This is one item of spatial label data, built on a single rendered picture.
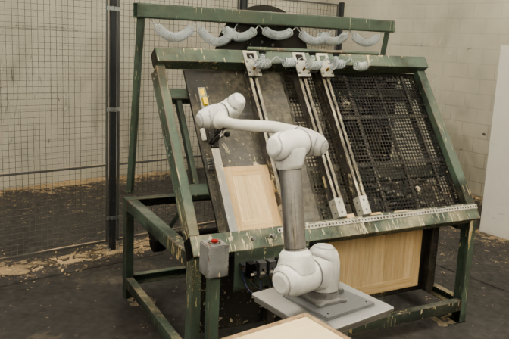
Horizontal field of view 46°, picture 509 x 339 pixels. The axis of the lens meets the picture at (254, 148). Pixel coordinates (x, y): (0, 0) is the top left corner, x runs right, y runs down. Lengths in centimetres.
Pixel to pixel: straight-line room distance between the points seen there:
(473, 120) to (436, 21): 152
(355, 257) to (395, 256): 36
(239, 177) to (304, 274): 107
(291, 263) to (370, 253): 165
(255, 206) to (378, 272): 122
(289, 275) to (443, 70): 662
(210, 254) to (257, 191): 67
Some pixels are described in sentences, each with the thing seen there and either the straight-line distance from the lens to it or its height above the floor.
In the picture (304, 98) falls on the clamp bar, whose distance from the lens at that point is 410.
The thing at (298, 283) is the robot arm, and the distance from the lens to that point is 276.
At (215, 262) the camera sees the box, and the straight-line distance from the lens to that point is 320.
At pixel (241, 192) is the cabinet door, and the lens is 363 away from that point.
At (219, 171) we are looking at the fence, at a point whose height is 121.
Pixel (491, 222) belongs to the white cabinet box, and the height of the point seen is 14.
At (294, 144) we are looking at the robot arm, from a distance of 270.
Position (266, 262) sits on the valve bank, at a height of 76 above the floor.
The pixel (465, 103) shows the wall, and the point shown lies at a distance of 885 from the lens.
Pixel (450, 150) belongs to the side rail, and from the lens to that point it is 470.
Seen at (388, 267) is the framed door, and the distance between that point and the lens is 450.
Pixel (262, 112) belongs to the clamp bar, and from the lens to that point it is 389.
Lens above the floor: 199
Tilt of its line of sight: 10 degrees down
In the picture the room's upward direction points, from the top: 3 degrees clockwise
